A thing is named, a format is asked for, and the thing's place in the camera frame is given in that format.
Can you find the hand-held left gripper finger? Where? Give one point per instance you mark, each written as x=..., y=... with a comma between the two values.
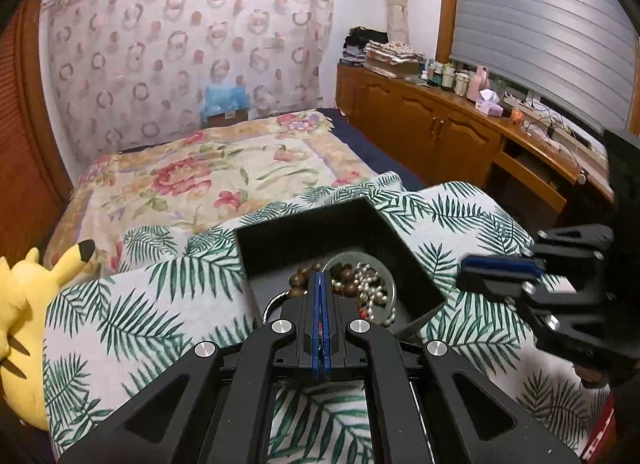
x=325, y=324
x=316, y=324

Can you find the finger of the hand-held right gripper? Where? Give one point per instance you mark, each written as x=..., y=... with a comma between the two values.
x=495, y=286
x=500, y=265

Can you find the silver patterned bangle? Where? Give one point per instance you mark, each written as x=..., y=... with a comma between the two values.
x=270, y=305

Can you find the mixed pearl bead strand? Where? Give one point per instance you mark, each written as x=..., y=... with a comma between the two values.
x=372, y=284

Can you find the pale green bangle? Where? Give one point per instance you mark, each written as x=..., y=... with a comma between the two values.
x=350, y=257

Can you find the black box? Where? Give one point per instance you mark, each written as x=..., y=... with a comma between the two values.
x=280, y=254

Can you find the small orange lamp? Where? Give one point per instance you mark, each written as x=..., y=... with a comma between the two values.
x=517, y=118

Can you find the white power strip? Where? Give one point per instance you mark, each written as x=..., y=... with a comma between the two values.
x=522, y=107

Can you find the pink tissue box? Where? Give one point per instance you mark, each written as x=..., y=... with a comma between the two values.
x=488, y=104

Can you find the long wooden cabinet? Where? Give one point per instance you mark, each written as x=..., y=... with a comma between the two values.
x=425, y=119

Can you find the green leaf print cloth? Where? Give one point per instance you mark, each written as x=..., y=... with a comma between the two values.
x=150, y=304

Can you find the navy bed sheet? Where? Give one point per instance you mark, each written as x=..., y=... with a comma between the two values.
x=370, y=154

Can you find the red cloth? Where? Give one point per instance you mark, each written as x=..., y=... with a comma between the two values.
x=600, y=424

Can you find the pink bottle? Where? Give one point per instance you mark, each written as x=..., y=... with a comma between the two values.
x=478, y=82

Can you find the floral blanket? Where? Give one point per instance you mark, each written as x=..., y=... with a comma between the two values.
x=200, y=179

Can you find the row of cosmetic bottles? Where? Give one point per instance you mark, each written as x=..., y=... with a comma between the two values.
x=445, y=77

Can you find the small brown cardboard box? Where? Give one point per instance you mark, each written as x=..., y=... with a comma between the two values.
x=227, y=118

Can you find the folded floral cloth stack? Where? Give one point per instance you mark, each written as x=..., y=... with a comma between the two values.
x=395, y=52

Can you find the grey window blind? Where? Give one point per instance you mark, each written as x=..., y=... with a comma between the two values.
x=540, y=19

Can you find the blue bag on box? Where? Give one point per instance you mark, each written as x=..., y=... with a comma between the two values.
x=225, y=94

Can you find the dark clothes pile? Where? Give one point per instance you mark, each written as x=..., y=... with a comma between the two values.
x=362, y=39

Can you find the yellow plush toy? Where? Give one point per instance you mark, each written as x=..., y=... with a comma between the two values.
x=25, y=294

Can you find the brown slatted wooden wardrobe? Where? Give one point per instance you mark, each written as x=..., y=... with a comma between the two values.
x=25, y=144

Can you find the wooden window frame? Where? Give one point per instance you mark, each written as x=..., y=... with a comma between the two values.
x=446, y=4

